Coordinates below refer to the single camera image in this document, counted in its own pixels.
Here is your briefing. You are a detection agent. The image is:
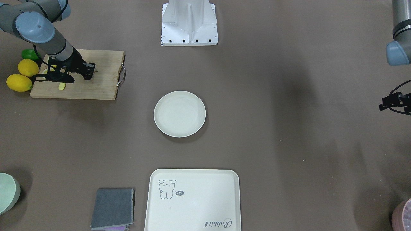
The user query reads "pink bowl with ice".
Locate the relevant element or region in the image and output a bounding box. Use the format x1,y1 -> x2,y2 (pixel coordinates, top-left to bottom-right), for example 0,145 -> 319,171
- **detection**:
391,199 -> 411,231

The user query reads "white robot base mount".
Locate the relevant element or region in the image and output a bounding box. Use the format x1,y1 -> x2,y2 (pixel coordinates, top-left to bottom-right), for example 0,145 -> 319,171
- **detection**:
161,0 -> 219,46

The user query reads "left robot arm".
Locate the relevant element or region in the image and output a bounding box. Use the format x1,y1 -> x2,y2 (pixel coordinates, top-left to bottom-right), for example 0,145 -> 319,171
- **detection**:
379,0 -> 411,115

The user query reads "whole yellow lemon lower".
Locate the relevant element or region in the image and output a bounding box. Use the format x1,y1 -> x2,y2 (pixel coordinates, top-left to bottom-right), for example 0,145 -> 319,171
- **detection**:
6,74 -> 33,92

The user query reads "whole yellow lemon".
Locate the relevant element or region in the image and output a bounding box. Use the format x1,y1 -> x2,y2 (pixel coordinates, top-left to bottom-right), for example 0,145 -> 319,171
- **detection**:
17,59 -> 39,78
6,74 -> 33,92

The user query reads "grey folded cloth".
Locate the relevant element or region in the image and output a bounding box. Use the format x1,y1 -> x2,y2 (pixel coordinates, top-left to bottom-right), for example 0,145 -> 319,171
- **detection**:
91,188 -> 135,231

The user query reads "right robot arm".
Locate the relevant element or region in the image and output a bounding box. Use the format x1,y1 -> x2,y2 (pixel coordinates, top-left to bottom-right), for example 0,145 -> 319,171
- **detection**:
0,0 -> 96,83

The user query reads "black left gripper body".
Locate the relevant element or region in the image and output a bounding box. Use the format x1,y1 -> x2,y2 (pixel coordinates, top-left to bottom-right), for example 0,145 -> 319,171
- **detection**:
379,92 -> 411,115

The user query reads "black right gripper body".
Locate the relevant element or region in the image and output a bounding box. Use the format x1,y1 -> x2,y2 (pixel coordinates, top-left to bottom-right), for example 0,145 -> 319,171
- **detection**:
31,49 -> 86,83

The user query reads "white rabbit tray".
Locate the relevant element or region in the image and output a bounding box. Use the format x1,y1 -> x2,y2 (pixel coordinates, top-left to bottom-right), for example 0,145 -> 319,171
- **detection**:
145,169 -> 242,231

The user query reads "green lime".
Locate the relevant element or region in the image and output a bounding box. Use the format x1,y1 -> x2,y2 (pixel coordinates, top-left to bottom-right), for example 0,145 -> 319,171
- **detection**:
21,49 -> 40,62

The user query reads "bamboo cutting board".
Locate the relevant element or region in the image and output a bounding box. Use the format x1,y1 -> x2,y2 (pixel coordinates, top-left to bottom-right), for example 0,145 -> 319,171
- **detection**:
30,49 -> 125,100

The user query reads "whole yellow lemon upper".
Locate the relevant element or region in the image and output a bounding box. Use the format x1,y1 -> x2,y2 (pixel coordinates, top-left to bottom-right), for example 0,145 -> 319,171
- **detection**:
17,59 -> 39,78

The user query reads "cream round plate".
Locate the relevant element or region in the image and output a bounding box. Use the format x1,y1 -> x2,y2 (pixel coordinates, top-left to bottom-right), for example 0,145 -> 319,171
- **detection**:
153,91 -> 206,138

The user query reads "mint green bowl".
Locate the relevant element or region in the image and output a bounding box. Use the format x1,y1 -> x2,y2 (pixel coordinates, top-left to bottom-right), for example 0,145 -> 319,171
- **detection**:
0,173 -> 21,215

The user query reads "yellow plastic knife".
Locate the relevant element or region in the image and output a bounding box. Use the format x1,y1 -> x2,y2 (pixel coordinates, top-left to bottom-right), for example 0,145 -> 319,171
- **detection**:
58,83 -> 66,90

